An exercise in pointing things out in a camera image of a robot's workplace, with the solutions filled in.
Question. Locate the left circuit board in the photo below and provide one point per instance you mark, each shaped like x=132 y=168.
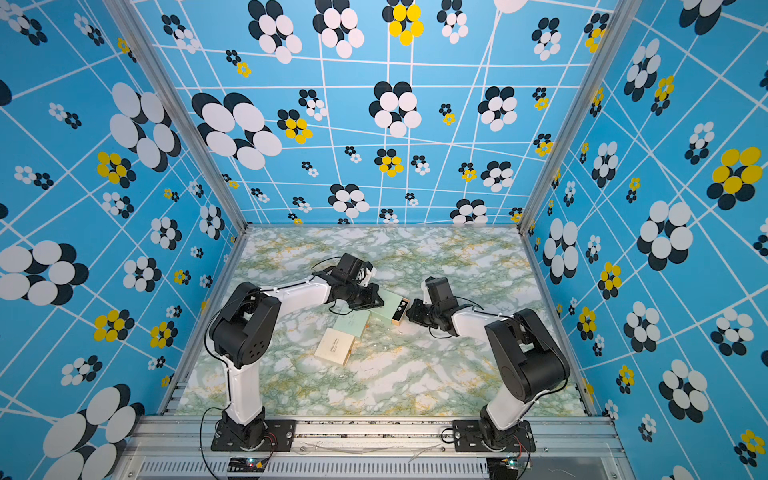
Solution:
x=247 y=465

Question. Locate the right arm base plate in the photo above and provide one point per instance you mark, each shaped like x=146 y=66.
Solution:
x=480 y=436

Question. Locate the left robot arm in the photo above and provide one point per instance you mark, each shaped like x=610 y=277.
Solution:
x=241 y=332

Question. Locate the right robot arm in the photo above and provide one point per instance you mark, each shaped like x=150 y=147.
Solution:
x=530 y=363

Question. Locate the right circuit board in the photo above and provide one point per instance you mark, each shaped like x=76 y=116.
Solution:
x=506 y=468

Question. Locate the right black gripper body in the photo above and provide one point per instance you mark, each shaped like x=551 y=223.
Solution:
x=435 y=315

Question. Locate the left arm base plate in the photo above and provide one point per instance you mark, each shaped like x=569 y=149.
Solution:
x=270 y=435

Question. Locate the beige drawer jewelry box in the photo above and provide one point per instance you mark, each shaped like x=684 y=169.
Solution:
x=335 y=346

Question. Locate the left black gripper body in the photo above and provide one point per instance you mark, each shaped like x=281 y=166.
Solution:
x=353 y=292

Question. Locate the aluminium front rail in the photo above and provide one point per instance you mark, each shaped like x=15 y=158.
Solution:
x=178 y=447

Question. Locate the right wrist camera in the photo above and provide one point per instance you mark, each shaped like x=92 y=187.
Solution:
x=425 y=294

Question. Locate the circuit board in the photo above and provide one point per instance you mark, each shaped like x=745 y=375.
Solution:
x=247 y=465
x=506 y=468

